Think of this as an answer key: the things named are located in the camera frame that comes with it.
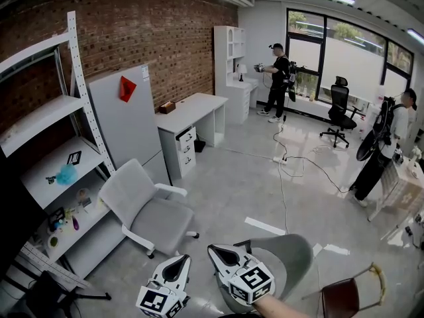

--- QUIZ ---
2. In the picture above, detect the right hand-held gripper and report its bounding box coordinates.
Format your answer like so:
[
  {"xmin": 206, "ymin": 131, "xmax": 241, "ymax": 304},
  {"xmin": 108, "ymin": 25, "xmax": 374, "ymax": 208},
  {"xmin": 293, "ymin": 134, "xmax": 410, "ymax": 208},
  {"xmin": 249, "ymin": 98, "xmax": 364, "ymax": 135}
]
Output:
[{"xmin": 207, "ymin": 244, "xmax": 275, "ymax": 306}]

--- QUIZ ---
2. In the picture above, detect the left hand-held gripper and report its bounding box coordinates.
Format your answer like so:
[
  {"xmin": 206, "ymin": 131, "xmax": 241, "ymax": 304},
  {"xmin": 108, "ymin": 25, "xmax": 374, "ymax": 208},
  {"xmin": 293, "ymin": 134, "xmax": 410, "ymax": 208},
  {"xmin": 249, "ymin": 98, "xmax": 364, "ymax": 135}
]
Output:
[{"xmin": 135, "ymin": 254, "xmax": 192, "ymax": 318}]

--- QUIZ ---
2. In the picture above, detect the grey-green tub armchair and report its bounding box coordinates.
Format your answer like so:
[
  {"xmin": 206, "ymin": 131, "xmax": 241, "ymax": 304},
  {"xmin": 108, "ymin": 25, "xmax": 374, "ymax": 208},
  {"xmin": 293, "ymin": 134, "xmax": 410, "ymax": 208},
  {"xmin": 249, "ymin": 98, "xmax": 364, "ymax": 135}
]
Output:
[{"xmin": 215, "ymin": 233, "xmax": 314, "ymax": 315}]

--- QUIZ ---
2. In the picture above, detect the person's right forearm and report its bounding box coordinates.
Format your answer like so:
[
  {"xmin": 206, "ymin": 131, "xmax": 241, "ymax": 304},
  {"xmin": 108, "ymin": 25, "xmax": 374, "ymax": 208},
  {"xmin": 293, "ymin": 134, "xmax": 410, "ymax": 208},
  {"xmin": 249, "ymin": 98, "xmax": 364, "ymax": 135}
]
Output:
[{"xmin": 251, "ymin": 293, "xmax": 319, "ymax": 318}]

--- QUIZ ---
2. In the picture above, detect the white and grey office chair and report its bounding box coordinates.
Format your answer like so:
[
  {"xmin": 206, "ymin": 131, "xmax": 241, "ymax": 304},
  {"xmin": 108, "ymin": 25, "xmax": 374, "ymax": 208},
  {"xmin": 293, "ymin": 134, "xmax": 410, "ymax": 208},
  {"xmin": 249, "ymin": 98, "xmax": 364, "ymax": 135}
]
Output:
[{"xmin": 98, "ymin": 158, "xmax": 201, "ymax": 260}]

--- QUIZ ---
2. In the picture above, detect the black mesh office chair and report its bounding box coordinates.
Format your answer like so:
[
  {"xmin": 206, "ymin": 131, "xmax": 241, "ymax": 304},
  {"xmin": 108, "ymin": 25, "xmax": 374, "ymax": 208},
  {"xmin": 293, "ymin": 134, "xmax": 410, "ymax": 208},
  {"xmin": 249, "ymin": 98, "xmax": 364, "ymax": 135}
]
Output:
[{"xmin": 319, "ymin": 76, "xmax": 362, "ymax": 149}]

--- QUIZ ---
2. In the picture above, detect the long white floor tape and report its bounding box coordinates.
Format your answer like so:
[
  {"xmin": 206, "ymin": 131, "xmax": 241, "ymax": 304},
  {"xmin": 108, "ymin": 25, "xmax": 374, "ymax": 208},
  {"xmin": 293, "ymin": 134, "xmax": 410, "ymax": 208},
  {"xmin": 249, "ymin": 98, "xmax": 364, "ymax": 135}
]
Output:
[{"xmin": 244, "ymin": 216, "xmax": 287, "ymax": 237}]

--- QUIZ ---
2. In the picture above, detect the brown seat wooden stool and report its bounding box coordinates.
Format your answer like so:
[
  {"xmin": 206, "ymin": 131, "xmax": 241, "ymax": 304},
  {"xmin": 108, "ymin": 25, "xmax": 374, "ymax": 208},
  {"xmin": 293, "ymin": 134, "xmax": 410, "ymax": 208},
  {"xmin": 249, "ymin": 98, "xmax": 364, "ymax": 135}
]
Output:
[{"xmin": 300, "ymin": 262, "xmax": 388, "ymax": 318}]

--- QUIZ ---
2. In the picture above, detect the pale round ornament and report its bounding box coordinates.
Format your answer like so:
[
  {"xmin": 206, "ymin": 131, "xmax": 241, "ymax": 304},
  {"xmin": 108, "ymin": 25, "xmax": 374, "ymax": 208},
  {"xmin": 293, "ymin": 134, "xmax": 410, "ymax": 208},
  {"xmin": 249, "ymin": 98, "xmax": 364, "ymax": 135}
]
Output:
[{"xmin": 76, "ymin": 187, "xmax": 92, "ymax": 209}]

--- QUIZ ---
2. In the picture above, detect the black stand with tray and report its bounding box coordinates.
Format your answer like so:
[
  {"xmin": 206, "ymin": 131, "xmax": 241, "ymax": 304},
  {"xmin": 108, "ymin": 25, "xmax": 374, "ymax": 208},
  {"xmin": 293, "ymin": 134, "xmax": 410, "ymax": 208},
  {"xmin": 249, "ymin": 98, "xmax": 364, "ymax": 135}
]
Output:
[{"xmin": 25, "ymin": 270, "xmax": 112, "ymax": 318}]

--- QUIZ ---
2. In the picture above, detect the teal mesh sponge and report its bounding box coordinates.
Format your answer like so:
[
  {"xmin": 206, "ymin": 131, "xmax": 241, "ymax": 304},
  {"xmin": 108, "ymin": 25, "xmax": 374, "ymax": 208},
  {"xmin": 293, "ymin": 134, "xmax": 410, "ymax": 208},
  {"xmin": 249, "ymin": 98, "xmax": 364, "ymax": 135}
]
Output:
[{"xmin": 55, "ymin": 164, "xmax": 79, "ymax": 186}]

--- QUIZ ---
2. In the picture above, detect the grey tall cabinet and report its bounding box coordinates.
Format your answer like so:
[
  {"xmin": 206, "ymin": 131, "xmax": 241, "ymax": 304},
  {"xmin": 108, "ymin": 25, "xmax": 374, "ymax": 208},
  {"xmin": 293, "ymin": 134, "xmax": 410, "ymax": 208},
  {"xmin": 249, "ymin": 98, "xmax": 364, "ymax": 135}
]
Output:
[{"xmin": 88, "ymin": 64, "xmax": 172, "ymax": 187}]

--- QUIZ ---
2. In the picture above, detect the white desk with drawers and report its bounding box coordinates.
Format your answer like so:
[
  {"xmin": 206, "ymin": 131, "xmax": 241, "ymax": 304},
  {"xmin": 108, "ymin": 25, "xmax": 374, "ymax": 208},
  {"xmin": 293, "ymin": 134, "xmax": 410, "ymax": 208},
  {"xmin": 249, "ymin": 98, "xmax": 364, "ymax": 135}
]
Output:
[{"xmin": 154, "ymin": 92, "xmax": 230, "ymax": 180}]

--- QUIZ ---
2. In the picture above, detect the white bookshelf desk unit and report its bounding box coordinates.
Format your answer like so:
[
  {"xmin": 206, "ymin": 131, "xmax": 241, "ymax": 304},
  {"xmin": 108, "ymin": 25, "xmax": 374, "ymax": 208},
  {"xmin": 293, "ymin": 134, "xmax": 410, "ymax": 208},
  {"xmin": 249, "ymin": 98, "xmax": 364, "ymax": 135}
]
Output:
[{"xmin": 213, "ymin": 25, "xmax": 260, "ymax": 126}]

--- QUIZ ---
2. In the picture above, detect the large black panel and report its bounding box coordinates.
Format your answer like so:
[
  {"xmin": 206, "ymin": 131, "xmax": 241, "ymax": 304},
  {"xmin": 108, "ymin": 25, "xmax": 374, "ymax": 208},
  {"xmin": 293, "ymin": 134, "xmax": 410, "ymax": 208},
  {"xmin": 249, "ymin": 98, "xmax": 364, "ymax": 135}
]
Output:
[{"xmin": 0, "ymin": 147, "xmax": 48, "ymax": 278}]

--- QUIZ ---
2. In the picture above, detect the table with checkered cloth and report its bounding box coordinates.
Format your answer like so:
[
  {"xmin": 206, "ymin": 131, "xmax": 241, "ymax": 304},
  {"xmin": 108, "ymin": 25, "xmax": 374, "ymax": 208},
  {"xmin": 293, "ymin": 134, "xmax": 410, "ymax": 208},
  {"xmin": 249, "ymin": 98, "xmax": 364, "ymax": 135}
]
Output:
[{"xmin": 366, "ymin": 158, "xmax": 424, "ymax": 232}]

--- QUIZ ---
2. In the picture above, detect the red paper decoration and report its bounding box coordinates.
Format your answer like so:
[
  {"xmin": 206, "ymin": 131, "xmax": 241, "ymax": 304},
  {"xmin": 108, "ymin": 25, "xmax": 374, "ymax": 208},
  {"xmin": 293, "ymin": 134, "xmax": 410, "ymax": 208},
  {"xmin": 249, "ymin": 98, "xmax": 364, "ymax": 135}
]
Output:
[{"xmin": 119, "ymin": 76, "xmax": 138, "ymax": 103}]

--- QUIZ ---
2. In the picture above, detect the white perforated shelf rack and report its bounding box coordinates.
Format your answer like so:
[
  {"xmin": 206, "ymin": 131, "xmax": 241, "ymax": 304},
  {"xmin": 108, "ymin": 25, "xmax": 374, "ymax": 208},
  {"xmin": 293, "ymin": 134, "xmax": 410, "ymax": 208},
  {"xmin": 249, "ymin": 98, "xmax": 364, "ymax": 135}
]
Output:
[{"xmin": 0, "ymin": 11, "xmax": 117, "ymax": 288}]

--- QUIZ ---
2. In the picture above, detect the black framed window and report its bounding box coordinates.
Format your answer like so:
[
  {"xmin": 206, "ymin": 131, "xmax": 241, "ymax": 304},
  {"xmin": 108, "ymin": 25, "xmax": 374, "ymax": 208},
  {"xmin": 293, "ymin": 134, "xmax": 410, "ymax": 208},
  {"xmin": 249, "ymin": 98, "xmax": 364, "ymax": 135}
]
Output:
[{"xmin": 286, "ymin": 7, "xmax": 415, "ymax": 113}]

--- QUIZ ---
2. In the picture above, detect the white floor cable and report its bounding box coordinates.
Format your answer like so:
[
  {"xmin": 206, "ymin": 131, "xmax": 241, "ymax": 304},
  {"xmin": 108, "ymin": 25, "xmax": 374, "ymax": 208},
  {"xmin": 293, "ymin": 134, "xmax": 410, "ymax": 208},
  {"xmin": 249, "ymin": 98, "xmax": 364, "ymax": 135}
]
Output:
[{"xmin": 276, "ymin": 162, "xmax": 292, "ymax": 235}]

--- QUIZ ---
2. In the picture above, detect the black floor cable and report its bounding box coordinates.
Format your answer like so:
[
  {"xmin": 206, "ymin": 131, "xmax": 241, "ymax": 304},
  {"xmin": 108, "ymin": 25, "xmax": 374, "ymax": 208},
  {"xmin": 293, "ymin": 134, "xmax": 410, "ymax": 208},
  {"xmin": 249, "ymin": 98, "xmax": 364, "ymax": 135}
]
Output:
[{"xmin": 284, "ymin": 156, "xmax": 350, "ymax": 193}]

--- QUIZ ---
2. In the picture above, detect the large black square frame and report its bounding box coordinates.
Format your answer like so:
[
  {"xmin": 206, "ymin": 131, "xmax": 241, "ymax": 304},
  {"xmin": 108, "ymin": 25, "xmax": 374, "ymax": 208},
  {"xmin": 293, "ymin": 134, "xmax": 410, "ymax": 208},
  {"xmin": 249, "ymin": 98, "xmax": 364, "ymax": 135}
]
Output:
[{"xmin": 47, "ymin": 206, "xmax": 66, "ymax": 232}]

